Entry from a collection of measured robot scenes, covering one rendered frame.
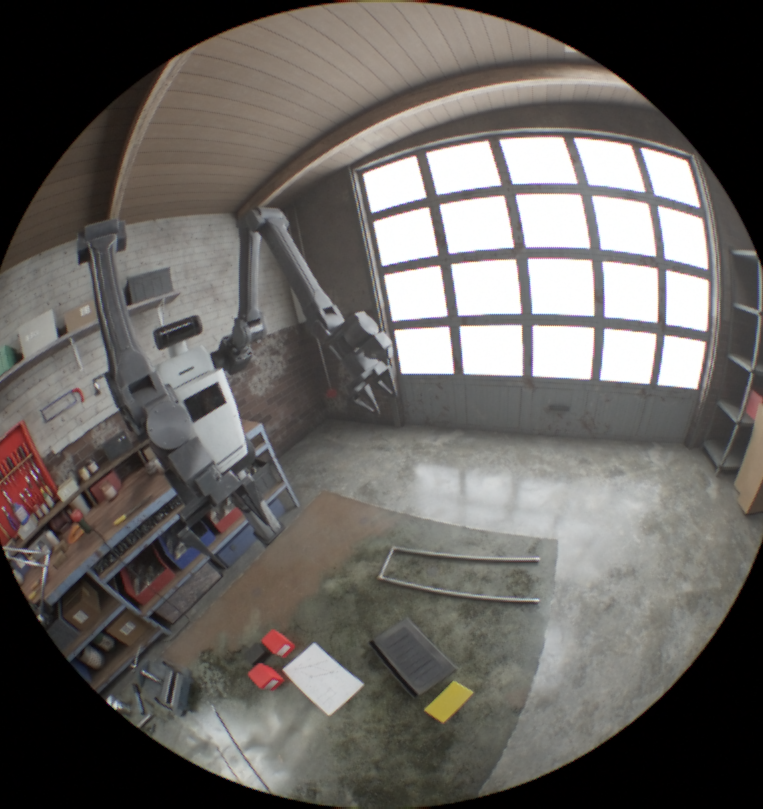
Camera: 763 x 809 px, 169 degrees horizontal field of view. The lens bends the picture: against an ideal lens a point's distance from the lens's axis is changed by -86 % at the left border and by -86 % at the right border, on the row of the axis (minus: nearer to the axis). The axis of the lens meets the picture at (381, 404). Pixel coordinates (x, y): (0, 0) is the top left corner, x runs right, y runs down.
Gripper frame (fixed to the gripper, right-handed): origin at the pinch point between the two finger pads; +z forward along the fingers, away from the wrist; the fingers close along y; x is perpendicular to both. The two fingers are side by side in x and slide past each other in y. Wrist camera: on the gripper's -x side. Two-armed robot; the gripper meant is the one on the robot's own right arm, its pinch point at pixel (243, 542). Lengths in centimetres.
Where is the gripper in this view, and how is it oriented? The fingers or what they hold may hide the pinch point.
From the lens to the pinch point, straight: 41.2
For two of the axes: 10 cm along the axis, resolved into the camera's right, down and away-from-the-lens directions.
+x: -6.6, 4.0, 6.4
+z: 5.9, 8.0, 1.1
